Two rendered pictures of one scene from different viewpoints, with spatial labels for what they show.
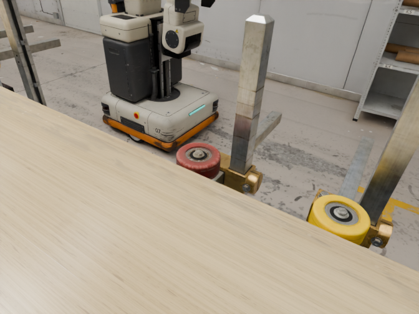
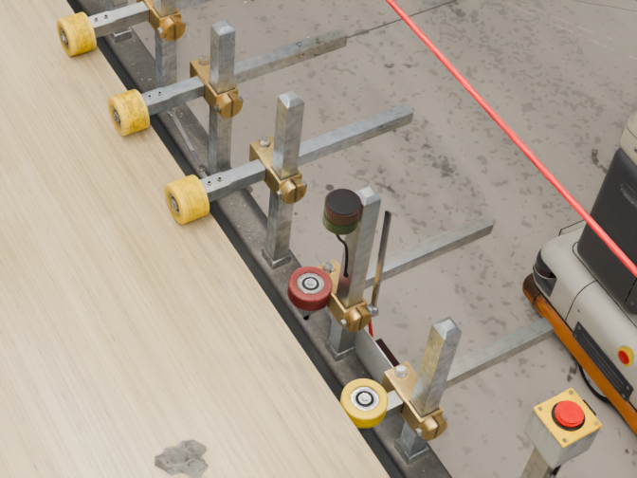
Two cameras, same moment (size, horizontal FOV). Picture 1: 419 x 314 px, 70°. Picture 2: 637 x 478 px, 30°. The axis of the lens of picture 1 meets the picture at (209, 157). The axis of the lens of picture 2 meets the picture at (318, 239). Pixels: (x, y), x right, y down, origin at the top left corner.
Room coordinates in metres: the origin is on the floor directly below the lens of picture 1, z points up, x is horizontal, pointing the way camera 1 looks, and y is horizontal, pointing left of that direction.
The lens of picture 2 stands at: (-0.08, 0.58, 2.63)
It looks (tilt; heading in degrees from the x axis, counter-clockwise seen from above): 51 degrees down; 23
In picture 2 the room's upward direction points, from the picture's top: 8 degrees clockwise
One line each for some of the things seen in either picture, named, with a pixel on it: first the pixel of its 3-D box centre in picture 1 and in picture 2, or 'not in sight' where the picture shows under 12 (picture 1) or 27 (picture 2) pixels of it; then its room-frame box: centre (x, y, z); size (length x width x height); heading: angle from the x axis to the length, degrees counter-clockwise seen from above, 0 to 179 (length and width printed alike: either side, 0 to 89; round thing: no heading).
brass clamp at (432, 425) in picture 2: not in sight; (414, 402); (1.03, 0.81, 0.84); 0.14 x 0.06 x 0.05; 60
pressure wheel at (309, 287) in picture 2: not in sight; (308, 300); (1.11, 1.08, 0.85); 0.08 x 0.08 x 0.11
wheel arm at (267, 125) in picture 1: (242, 151); not in sight; (0.61, -0.08, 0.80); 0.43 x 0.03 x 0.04; 150
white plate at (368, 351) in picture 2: not in sight; (361, 340); (1.15, 0.97, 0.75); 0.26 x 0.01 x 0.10; 60
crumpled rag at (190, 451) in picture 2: not in sight; (182, 454); (0.70, 1.08, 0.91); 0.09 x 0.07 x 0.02; 117
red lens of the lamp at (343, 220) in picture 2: not in sight; (342, 207); (1.10, 1.03, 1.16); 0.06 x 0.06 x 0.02
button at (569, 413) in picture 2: not in sight; (568, 414); (0.88, 0.57, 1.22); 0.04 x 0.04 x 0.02
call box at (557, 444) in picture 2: not in sight; (561, 430); (0.88, 0.57, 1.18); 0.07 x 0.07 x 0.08; 60
